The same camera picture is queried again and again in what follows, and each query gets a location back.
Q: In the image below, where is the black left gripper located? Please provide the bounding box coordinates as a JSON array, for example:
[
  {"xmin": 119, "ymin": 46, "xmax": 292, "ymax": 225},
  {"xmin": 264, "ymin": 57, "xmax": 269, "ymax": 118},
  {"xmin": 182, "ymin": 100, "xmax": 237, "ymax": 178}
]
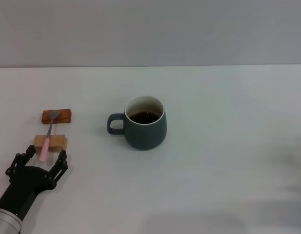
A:
[{"xmin": 0, "ymin": 145, "xmax": 69, "ymax": 220}]

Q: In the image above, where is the pink handled metal spoon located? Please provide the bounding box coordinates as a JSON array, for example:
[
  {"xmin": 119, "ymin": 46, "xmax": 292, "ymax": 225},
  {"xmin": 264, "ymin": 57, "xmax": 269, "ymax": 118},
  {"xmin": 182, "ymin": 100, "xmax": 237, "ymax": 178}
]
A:
[{"xmin": 39, "ymin": 110, "xmax": 60, "ymax": 163}]

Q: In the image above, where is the reddish brown wooden block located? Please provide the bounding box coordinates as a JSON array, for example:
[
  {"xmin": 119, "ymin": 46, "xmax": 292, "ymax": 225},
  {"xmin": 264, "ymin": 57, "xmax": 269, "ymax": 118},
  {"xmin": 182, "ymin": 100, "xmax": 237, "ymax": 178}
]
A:
[{"xmin": 41, "ymin": 109, "xmax": 74, "ymax": 125}]

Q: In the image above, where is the light tan wooden block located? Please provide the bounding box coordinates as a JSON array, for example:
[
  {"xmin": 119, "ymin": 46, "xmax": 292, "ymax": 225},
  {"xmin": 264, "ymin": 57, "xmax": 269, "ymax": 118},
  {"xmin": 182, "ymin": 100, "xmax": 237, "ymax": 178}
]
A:
[{"xmin": 34, "ymin": 135, "xmax": 69, "ymax": 154}]

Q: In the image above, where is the dark grey ceramic cup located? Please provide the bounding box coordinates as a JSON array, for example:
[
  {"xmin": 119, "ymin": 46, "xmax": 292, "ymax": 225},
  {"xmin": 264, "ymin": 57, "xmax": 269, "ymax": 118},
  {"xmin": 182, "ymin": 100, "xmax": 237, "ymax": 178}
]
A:
[{"xmin": 106, "ymin": 96, "xmax": 168, "ymax": 151}]

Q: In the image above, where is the dark coffee liquid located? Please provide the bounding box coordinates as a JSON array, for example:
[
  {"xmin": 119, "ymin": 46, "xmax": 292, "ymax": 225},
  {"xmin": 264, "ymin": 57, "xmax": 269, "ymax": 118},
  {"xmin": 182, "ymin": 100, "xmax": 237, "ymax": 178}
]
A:
[{"xmin": 128, "ymin": 111, "xmax": 163, "ymax": 125}]

